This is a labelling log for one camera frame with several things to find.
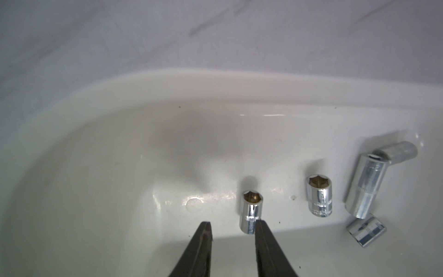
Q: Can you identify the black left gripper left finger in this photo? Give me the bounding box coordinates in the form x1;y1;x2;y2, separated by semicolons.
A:
169;222;213;277

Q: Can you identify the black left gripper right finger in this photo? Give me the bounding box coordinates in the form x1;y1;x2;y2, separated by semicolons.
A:
254;220;298;277

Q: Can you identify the small chrome socket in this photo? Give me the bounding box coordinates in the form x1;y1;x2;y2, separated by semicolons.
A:
346;214;387;248

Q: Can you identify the long chrome socket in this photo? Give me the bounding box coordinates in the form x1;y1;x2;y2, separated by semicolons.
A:
345;154;390;219

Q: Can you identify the short chrome socket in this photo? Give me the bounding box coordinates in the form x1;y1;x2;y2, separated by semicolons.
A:
372;141;418;165

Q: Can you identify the white plastic storage box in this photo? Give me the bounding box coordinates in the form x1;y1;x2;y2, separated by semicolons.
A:
1;70;443;277

